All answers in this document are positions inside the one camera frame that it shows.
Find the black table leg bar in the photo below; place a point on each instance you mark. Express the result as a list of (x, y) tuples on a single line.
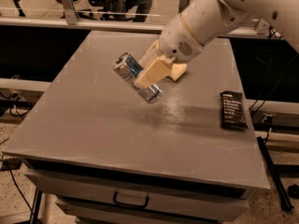
[(285, 202)]

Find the yellow sponge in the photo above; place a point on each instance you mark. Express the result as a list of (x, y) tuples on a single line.
[(178, 70)]

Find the person sitting in background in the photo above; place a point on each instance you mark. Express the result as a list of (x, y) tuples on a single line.
[(124, 2)]

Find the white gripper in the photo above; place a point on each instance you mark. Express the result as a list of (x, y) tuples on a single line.
[(175, 42)]

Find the silver blue redbull can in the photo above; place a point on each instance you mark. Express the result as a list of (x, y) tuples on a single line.
[(128, 69)]

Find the right metal bracket post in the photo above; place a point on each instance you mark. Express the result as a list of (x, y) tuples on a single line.
[(262, 27)]

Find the metal guard rail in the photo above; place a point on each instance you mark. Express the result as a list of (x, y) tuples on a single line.
[(115, 26)]

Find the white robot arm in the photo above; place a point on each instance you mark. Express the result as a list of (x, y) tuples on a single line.
[(283, 15)]

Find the left metal bracket post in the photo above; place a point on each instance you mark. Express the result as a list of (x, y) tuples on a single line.
[(70, 13)]

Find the grey drawer with black handle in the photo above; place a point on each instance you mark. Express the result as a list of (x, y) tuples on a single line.
[(104, 200)]

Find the black snack bar wrapper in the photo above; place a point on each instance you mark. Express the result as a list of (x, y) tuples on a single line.
[(232, 111)]

